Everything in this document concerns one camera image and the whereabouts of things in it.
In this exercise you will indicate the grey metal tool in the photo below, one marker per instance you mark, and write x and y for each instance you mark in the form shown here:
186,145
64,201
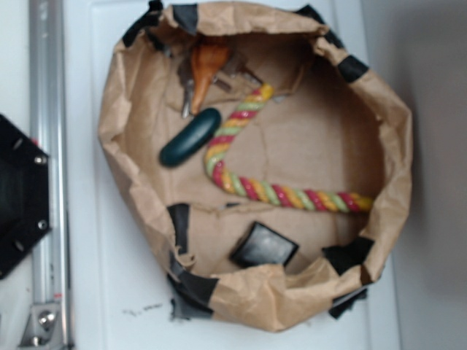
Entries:
222,80

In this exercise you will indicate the black square box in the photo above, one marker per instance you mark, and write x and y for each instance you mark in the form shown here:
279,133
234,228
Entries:
262,245

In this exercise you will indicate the metal corner bracket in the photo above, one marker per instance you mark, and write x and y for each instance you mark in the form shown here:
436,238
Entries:
43,328

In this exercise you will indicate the aluminium rail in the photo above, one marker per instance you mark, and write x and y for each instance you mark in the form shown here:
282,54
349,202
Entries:
51,267

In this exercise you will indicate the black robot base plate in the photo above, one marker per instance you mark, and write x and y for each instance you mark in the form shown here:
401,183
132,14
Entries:
25,196

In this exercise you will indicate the orange wooden brush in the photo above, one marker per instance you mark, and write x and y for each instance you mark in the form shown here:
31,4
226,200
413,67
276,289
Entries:
207,57

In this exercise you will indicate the dark green oval case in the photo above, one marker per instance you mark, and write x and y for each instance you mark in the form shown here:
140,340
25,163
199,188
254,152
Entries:
191,138

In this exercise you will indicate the brown paper bin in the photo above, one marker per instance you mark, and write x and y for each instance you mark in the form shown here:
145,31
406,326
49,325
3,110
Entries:
320,153

